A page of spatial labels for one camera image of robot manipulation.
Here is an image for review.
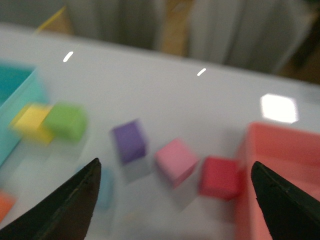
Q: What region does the right grey chair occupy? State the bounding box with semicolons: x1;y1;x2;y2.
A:
188;0;312;74

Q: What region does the light blue foam cube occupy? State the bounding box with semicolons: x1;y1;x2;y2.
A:
95;166;114;210

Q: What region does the left grey chair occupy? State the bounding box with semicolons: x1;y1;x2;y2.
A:
64;0;166;50

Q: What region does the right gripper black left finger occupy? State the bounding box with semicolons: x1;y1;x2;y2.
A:
0;157;102;240

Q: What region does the left orange foam cube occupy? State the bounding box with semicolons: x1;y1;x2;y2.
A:
0;191;16;221

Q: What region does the dark red foam cube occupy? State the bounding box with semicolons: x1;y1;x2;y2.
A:
198;156;240;201

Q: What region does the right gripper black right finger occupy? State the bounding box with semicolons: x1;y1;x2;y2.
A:
250;161;320;240

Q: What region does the teal plastic bin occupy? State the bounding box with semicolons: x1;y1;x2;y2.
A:
0;61;48;164

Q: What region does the pink foam cube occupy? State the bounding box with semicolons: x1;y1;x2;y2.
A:
154;138;200;188

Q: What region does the salmon pink plastic bin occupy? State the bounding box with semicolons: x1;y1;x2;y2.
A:
235;122;320;240

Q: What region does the yellow foam cube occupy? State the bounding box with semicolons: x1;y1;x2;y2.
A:
9;103;54;145

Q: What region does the far purple foam cube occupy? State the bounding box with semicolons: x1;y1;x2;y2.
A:
111;119;148;165

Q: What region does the grey chair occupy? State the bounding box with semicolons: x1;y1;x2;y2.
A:
64;0;166;50
188;0;312;74

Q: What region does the green foam cube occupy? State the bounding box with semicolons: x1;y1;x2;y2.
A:
43;102;88;143

